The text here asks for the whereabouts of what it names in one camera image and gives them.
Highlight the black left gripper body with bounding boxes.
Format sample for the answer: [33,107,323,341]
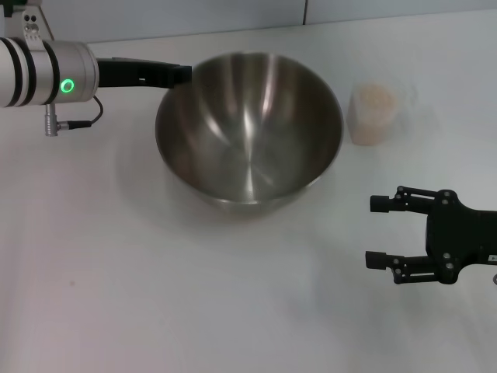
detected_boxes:
[96,57,175,89]

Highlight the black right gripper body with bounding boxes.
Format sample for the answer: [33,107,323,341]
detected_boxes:
[424,189,497,287]

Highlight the clear plastic measuring cup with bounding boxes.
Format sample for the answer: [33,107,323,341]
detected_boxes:
[346,82,419,147]

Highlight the stainless steel mixing bowl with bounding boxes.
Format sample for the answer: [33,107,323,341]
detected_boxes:
[155,52,345,213]

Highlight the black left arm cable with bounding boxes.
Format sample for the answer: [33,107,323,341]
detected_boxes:
[43,95,104,137]

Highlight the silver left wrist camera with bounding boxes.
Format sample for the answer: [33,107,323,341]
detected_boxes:
[0,0,54,42]

